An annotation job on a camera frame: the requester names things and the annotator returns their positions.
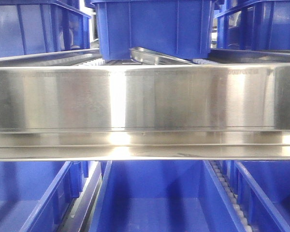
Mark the right top blue bin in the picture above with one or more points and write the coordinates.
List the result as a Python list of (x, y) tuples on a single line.
[(254, 25)]

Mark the lower right blue bin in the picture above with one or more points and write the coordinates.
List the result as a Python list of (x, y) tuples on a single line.
[(263, 192)]

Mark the steel shelf front rail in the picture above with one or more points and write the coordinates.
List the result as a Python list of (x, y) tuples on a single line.
[(177, 112)]

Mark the steel divider rail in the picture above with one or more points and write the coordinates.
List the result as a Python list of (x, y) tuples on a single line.
[(151, 57)]

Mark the lower white roller track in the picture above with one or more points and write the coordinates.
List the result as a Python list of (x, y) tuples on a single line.
[(232, 197)]

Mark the lower centre blue bin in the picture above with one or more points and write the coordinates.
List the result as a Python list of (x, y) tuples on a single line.
[(163, 196)]

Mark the left top blue bin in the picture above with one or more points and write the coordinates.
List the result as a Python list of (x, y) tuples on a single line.
[(42, 26)]

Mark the lower left blue bin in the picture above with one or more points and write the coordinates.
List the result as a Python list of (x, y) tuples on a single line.
[(35, 196)]

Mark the centre top blue bin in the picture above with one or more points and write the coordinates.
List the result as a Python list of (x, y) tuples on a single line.
[(179, 28)]

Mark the blue bin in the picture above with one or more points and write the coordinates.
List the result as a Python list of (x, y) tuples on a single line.
[(254, 25), (42, 26), (179, 28), (35, 196), (263, 192), (163, 196)]

